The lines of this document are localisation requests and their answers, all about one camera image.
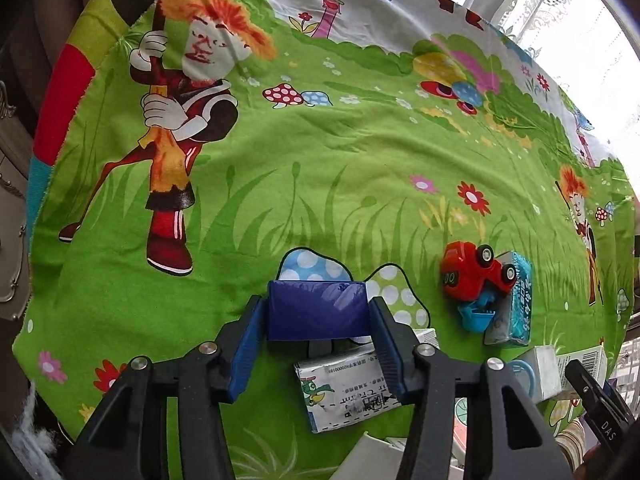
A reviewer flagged white box with blue ring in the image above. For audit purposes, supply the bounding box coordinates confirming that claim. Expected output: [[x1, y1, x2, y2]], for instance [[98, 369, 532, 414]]
[[505, 346, 563, 403]]

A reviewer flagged plain white box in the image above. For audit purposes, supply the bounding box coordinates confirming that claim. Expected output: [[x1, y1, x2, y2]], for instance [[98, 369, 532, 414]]
[[327, 431, 416, 480]]

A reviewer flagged green cartoon printed cloth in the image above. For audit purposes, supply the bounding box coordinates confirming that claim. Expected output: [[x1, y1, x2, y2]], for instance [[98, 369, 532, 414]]
[[12, 0, 638, 480]]

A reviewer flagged dark blue box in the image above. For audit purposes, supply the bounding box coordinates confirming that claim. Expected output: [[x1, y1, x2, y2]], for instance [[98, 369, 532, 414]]
[[266, 280, 373, 342]]

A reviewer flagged white carved cabinet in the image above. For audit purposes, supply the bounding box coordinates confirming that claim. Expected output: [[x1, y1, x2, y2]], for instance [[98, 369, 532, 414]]
[[0, 80, 36, 321]]

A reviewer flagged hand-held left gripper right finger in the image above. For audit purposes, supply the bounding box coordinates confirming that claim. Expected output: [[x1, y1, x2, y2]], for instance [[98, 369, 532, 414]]
[[369, 296, 573, 480]]

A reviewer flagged white barcode box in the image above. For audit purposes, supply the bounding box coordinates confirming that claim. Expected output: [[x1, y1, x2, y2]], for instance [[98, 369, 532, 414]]
[[557, 346, 608, 391]]

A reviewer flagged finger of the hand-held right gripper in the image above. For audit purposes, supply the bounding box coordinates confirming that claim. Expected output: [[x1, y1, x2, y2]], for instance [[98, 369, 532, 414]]
[[564, 360, 608, 413]]

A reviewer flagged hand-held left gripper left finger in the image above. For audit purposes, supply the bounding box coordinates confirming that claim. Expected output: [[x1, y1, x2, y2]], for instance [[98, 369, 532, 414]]
[[62, 295, 268, 480]]

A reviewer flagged red toy car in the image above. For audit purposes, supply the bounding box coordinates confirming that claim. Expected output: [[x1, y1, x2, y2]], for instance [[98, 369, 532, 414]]
[[440, 241, 518, 333]]

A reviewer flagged brown curtain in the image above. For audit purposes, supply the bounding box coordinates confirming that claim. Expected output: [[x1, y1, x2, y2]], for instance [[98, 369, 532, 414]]
[[0, 0, 201, 86]]

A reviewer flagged small white box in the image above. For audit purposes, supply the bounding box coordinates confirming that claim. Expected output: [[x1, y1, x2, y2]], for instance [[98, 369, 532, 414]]
[[412, 328, 440, 351]]

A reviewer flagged white frog print box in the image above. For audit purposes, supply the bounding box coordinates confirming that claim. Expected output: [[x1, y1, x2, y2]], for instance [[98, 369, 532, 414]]
[[294, 342, 401, 434]]

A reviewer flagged white lace curtain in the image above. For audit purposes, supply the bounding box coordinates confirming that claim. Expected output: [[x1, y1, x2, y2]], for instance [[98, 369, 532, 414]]
[[435, 0, 640, 171]]

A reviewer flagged teal tissue pack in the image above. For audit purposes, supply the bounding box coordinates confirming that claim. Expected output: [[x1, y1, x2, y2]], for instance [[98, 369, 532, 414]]
[[484, 251, 533, 348]]

